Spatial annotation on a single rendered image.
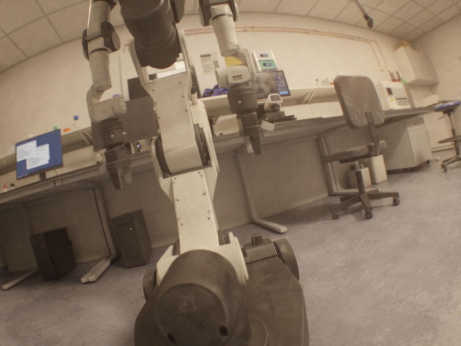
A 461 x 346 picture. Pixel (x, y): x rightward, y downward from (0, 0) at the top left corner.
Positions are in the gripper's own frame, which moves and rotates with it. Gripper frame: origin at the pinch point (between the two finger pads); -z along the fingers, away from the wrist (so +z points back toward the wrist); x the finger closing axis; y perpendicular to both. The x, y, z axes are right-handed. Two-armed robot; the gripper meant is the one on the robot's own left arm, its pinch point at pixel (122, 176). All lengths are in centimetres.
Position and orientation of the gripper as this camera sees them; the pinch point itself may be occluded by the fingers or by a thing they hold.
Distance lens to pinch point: 76.4
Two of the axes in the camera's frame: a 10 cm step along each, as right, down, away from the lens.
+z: -2.2, -9.6, -1.7
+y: -9.7, 2.4, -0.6
